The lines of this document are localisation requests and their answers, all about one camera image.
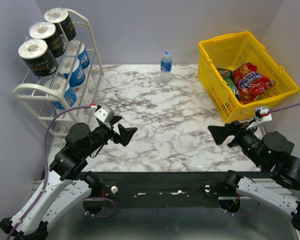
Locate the blue sea monsters roll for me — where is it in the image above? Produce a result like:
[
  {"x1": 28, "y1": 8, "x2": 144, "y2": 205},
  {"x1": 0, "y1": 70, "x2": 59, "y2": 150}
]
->
[{"x1": 65, "y1": 40, "x2": 90, "y2": 70}]

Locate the red snack bag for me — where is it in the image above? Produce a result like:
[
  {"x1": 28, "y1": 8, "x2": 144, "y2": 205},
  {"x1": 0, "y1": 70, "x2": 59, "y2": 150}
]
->
[{"x1": 232, "y1": 62, "x2": 275, "y2": 105}]

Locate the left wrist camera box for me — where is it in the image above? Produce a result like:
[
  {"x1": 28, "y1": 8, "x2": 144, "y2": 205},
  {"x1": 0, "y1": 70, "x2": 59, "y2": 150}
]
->
[{"x1": 90, "y1": 104, "x2": 115, "y2": 124}]

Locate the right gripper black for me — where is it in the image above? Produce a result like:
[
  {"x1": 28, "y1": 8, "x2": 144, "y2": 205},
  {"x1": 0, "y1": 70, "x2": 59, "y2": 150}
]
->
[{"x1": 207, "y1": 117, "x2": 268, "y2": 170}]

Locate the floral roll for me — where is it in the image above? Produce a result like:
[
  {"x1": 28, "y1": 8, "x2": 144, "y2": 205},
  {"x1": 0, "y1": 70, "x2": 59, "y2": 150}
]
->
[
  {"x1": 83, "y1": 74, "x2": 96, "y2": 92},
  {"x1": 75, "y1": 91, "x2": 92, "y2": 106},
  {"x1": 58, "y1": 109, "x2": 85, "y2": 121}
]

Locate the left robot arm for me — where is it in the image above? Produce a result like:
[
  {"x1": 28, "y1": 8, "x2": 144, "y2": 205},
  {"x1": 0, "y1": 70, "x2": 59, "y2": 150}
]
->
[{"x1": 0, "y1": 115, "x2": 138, "y2": 240}]

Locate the white metal shelf rack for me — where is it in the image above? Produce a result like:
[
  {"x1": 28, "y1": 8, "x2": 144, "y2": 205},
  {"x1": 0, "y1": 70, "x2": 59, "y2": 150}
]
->
[{"x1": 12, "y1": 8, "x2": 104, "y2": 129}]

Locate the clear water bottle blue label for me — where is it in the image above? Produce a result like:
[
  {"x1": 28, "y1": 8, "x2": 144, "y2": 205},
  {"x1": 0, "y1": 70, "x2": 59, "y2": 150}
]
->
[{"x1": 160, "y1": 51, "x2": 172, "y2": 82}]

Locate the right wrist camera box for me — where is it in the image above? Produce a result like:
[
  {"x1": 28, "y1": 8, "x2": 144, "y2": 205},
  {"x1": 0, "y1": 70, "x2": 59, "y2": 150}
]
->
[{"x1": 246, "y1": 106, "x2": 273, "y2": 130}]

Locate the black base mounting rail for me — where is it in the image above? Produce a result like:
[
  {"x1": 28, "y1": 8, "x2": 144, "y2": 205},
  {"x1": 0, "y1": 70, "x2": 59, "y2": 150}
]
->
[{"x1": 41, "y1": 171, "x2": 273, "y2": 209}]

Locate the green snack bag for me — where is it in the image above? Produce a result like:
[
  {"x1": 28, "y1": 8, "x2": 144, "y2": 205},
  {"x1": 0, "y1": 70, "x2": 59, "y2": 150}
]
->
[{"x1": 217, "y1": 68, "x2": 241, "y2": 101}]

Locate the yellow plastic shopping basket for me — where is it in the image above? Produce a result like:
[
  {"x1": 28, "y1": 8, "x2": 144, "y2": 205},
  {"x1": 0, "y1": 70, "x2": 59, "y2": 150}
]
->
[{"x1": 197, "y1": 31, "x2": 299, "y2": 123}]

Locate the black roll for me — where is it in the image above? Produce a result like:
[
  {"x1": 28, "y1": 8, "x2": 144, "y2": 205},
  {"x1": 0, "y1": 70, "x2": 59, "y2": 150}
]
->
[
  {"x1": 18, "y1": 38, "x2": 59, "y2": 77},
  {"x1": 44, "y1": 7, "x2": 77, "y2": 42},
  {"x1": 29, "y1": 21, "x2": 65, "y2": 58}
]

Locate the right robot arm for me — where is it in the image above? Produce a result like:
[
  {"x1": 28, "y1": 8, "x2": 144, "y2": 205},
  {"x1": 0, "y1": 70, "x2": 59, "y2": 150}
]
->
[{"x1": 208, "y1": 120, "x2": 300, "y2": 232}]

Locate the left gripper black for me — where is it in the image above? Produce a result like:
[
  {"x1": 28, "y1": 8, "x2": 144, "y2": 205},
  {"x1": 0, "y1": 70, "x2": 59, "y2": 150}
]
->
[{"x1": 82, "y1": 115, "x2": 138, "y2": 158}]

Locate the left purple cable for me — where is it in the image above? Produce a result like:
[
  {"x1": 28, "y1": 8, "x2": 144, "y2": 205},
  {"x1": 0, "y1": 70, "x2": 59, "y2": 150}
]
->
[{"x1": 4, "y1": 104, "x2": 117, "y2": 240}]

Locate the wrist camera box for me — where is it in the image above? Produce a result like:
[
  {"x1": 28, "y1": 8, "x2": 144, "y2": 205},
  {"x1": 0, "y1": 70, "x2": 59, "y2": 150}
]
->
[
  {"x1": 246, "y1": 106, "x2": 273, "y2": 130},
  {"x1": 90, "y1": 104, "x2": 115, "y2": 124}
]

